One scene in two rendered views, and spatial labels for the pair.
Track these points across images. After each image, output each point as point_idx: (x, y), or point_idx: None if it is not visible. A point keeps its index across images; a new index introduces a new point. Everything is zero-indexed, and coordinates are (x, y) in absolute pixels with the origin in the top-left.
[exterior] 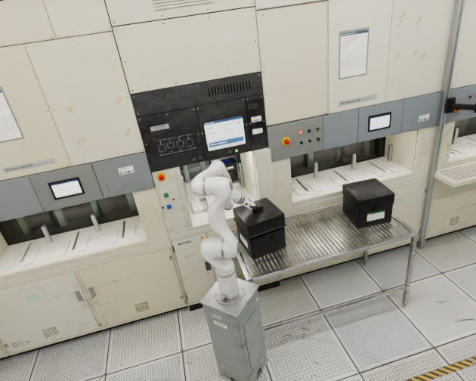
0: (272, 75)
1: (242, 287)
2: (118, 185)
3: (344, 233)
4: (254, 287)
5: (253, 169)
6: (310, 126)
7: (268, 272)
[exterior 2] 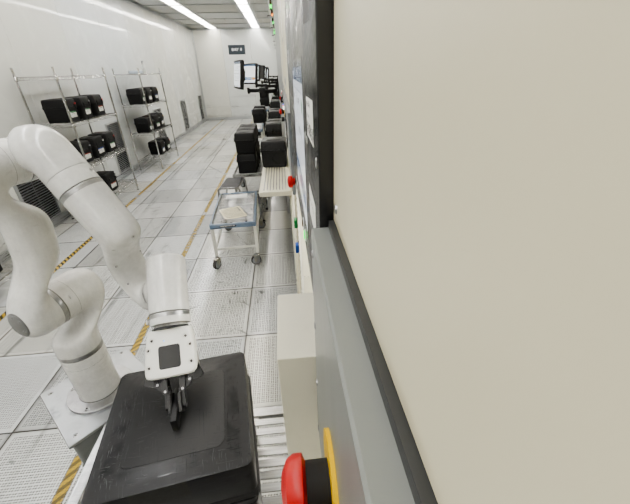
0: None
1: (87, 408)
2: (289, 157)
3: None
4: (71, 435)
5: None
6: None
7: (83, 480)
